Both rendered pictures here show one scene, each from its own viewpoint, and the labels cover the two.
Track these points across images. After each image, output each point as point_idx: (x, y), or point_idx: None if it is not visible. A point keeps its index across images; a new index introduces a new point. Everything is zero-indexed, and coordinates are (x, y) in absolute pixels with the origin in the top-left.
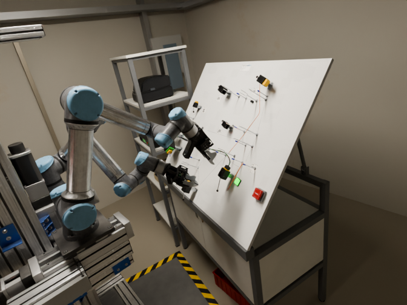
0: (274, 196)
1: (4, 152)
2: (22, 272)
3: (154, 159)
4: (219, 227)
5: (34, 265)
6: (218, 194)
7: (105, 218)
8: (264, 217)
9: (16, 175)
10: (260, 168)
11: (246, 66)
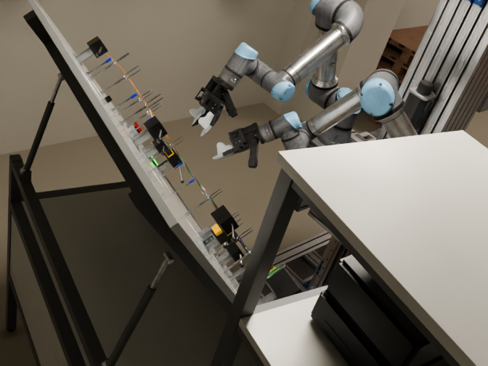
0: (64, 246)
1: (409, 65)
2: (363, 138)
3: (274, 118)
4: (181, 200)
5: (357, 139)
6: (179, 198)
7: (314, 142)
8: (106, 216)
9: (399, 89)
10: (126, 124)
11: (88, 80)
